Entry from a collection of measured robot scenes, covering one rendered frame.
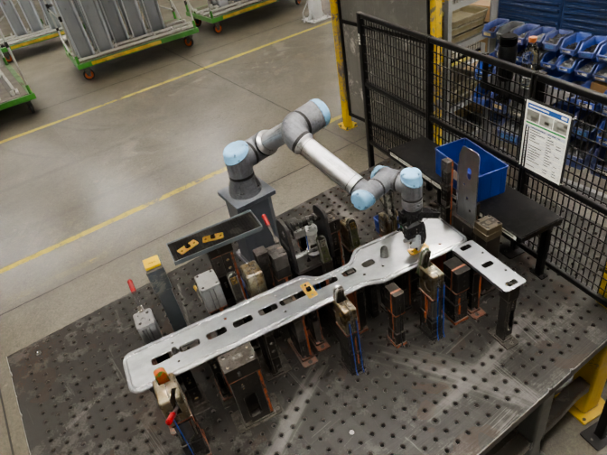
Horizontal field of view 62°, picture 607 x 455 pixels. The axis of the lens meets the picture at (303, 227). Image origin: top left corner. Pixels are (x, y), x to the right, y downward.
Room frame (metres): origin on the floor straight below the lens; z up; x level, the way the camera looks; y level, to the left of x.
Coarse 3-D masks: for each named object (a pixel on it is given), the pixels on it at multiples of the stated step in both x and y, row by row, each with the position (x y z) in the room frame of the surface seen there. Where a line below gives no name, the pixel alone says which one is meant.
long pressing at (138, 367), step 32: (448, 224) 1.62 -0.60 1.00; (352, 256) 1.53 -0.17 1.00; (416, 256) 1.46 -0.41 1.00; (288, 288) 1.42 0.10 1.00; (352, 288) 1.36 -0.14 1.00; (224, 320) 1.32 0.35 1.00; (256, 320) 1.29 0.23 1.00; (288, 320) 1.26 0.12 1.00; (160, 352) 1.22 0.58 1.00; (192, 352) 1.19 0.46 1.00; (224, 352) 1.17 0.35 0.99; (128, 384) 1.11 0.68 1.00
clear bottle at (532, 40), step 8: (528, 40) 1.86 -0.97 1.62; (536, 40) 1.85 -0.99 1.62; (528, 48) 1.85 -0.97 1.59; (536, 48) 1.84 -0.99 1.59; (528, 56) 1.84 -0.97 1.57; (536, 56) 1.83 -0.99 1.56; (528, 64) 1.83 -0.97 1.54; (536, 64) 1.83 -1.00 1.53; (528, 80) 1.83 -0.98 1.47; (528, 88) 1.83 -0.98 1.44
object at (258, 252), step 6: (264, 246) 1.59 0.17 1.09; (258, 252) 1.55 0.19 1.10; (264, 252) 1.55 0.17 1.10; (258, 258) 1.53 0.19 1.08; (264, 258) 1.54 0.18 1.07; (258, 264) 1.53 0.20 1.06; (264, 264) 1.54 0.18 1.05; (264, 270) 1.54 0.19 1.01; (270, 270) 1.55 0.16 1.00; (264, 276) 1.54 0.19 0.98; (270, 276) 1.55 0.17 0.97; (270, 282) 1.54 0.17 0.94; (270, 288) 1.54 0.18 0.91; (276, 306) 1.54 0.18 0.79
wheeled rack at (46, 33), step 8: (32, 0) 10.62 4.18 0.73; (32, 32) 9.96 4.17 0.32; (40, 32) 10.00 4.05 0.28; (48, 32) 9.85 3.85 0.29; (56, 32) 9.81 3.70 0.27; (64, 32) 9.86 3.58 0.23; (0, 40) 9.93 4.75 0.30; (8, 40) 9.77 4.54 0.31; (16, 40) 9.62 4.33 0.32; (24, 40) 9.66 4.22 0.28; (32, 40) 9.62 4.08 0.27; (40, 40) 9.67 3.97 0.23; (0, 48) 9.43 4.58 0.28; (16, 48) 9.49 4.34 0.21; (8, 56) 9.48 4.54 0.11
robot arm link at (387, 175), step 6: (378, 168) 1.59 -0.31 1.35; (384, 168) 1.58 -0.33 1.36; (390, 168) 1.57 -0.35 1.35; (372, 174) 1.58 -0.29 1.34; (378, 174) 1.54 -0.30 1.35; (384, 174) 1.54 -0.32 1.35; (390, 174) 1.53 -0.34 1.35; (396, 174) 1.52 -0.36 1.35; (378, 180) 1.51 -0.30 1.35; (384, 180) 1.51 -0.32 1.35; (390, 180) 1.52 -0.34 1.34; (384, 186) 1.49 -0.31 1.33; (390, 186) 1.51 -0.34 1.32
